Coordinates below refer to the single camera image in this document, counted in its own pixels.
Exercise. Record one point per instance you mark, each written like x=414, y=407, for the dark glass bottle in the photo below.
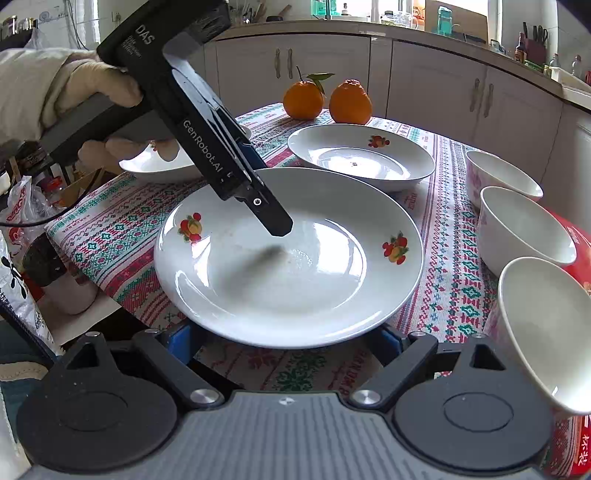
x=521, y=50

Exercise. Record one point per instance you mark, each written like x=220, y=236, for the brown cardboard box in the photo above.
x=461, y=18

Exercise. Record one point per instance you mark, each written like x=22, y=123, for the person's left hand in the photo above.
x=51, y=92

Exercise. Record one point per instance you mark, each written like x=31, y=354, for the red green patterned tablecloth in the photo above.
x=115, y=240

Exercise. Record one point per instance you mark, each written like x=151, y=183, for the orange with green leaf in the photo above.
x=304, y=101

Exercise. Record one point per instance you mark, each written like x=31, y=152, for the red white plastic bag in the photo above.
x=18, y=203

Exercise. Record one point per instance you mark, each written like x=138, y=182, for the white bag with black print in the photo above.
x=18, y=286

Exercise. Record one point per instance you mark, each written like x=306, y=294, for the glass teapot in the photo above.
x=404, y=21

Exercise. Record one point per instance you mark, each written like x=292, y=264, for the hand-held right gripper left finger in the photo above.
x=182, y=341

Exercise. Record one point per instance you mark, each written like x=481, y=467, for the white bowl with pink flowers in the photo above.
x=521, y=226
x=549, y=332
x=501, y=177

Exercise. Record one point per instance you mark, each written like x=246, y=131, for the white plate with fruit print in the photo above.
x=147, y=170
x=300, y=286
x=360, y=161

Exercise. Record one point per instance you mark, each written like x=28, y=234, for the white kitchen cabinet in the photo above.
x=429, y=78

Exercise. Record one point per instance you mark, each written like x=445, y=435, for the red printed cardboard box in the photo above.
x=577, y=443

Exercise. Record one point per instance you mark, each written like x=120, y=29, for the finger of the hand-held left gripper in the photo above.
x=274, y=219

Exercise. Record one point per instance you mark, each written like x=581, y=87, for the teal bottle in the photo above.
x=443, y=21

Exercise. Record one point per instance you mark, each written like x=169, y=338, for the dark knife block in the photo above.
x=538, y=50

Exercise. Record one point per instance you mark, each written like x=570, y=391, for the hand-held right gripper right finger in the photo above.
x=392, y=344

